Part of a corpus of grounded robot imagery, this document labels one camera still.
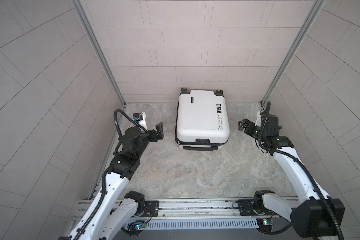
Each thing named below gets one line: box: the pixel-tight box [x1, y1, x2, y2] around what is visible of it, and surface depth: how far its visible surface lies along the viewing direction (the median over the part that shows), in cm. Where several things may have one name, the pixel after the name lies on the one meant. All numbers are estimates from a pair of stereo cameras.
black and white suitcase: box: [175, 87, 230, 151], surface depth 85 cm
